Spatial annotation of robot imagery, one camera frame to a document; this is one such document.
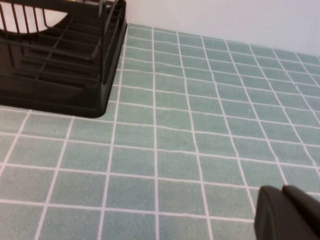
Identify white round plate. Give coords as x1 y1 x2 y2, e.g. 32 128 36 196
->
0 5 69 34

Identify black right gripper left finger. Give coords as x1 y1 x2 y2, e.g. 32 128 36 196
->
254 185 320 240

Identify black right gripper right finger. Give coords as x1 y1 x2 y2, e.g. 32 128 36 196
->
281 184 320 226

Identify green tiled table cover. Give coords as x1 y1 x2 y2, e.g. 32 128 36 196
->
0 23 320 240

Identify black plastic drain tray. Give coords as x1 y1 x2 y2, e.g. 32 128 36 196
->
0 0 129 120

